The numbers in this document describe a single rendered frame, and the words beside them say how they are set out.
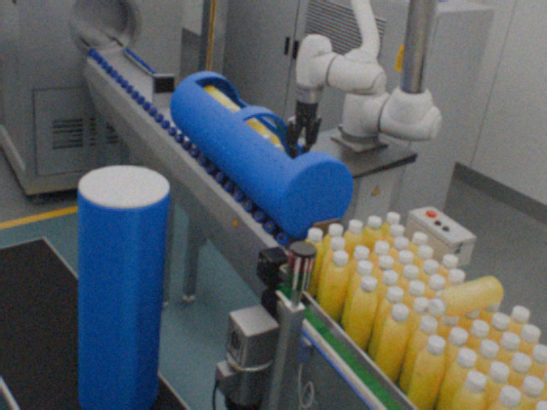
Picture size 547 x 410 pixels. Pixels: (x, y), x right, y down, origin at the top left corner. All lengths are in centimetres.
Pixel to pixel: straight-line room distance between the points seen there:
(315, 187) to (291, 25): 243
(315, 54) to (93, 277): 100
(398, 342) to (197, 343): 164
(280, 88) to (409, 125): 206
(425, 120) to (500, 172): 248
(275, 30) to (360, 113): 196
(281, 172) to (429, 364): 77
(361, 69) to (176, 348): 165
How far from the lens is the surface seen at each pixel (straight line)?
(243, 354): 192
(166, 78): 310
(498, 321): 172
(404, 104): 253
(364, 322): 176
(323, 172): 205
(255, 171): 212
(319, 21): 416
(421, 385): 162
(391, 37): 377
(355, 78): 202
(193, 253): 323
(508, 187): 497
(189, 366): 304
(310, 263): 150
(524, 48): 477
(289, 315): 159
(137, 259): 218
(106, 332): 235
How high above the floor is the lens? 205
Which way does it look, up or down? 25 degrees down
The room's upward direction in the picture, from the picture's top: 9 degrees clockwise
